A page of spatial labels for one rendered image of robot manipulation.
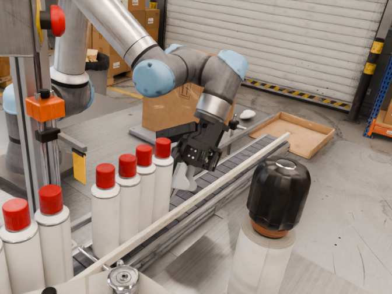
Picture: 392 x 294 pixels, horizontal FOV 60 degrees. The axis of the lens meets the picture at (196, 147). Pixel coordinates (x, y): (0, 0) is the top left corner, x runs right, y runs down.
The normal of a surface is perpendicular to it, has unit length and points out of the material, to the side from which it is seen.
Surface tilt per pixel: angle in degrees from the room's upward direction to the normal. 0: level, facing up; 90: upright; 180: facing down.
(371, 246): 0
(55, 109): 90
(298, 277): 0
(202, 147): 60
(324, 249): 0
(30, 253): 90
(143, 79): 91
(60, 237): 90
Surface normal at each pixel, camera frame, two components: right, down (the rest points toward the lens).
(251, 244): -0.70, 0.29
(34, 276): 0.83, 0.33
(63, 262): 0.66, 0.40
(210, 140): -0.46, -0.18
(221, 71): -0.27, -0.10
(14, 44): 0.31, 0.46
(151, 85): -0.45, 0.36
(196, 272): 0.11, -0.88
